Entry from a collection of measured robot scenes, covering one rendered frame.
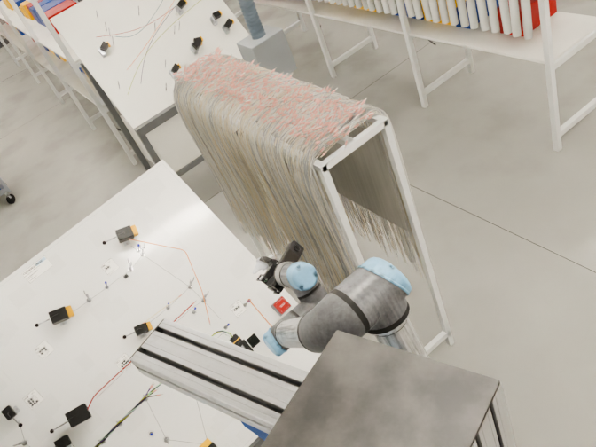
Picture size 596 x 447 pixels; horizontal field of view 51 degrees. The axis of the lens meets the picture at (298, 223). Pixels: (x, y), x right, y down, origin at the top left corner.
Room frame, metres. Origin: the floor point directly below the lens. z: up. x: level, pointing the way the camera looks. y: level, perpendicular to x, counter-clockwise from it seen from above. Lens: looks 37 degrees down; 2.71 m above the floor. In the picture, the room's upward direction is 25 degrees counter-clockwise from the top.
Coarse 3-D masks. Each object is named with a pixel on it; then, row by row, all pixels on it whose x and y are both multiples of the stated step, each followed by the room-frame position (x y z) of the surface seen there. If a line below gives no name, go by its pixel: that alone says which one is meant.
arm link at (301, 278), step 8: (288, 264) 1.31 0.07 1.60; (296, 264) 1.26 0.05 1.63; (304, 264) 1.25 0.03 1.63; (280, 272) 1.32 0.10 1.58; (288, 272) 1.26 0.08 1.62; (296, 272) 1.24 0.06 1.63; (304, 272) 1.24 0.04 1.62; (312, 272) 1.24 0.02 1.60; (280, 280) 1.31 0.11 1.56; (288, 280) 1.25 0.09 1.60; (296, 280) 1.22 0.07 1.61; (304, 280) 1.23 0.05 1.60; (312, 280) 1.23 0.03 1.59; (296, 288) 1.23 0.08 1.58; (304, 288) 1.21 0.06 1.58; (312, 288) 1.23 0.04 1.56
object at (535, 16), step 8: (456, 0) 4.11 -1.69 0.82; (496, 0) 4.03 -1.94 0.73; (520, 0) 3.66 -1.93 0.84; (536, 0) 3.57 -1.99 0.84; (552, 0) 3.63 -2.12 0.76; (360, 8) 5.09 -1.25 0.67; (456, 8) 4.06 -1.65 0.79; (520, 8) 3.56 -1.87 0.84; (536, 8) 3.57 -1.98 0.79; (552, 8) 3.62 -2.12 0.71; (408, 16) 4.54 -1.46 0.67; (424, 16) 4.36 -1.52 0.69; (440, 16) 4.19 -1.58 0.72; (520, 16) 3.53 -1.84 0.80; (536, 16) 3.56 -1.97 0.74; (448, 24) 4.13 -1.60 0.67; (536, 24) 3.56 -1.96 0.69
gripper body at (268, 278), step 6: (270, 264) 1.44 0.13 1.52; (276, 264) 1.42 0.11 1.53; (270, 270) 1.41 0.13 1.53; (264, 276) 1.40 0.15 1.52; (270, 276) 1.40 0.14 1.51; (264, 282) 1.39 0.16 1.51; (270, 282) 1.37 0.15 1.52; (276, 282) 1.34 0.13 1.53; (270, 288) 1.40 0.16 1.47; (276, 288) 1.34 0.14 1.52; (282, 288) 1.33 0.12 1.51
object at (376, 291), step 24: (384, 264) 0.96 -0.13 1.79; (336, 288) 0.95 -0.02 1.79; (360, 288) 0.92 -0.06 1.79; (384, 288) 0.91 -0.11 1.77; (408, 288) 0.92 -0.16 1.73; (360, 312) 0.88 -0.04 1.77; (384, 312) 0.89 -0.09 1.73; (408, 312) 0.91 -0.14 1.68; (384, 336) 0.90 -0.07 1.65; (408, 336) 0.89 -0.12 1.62
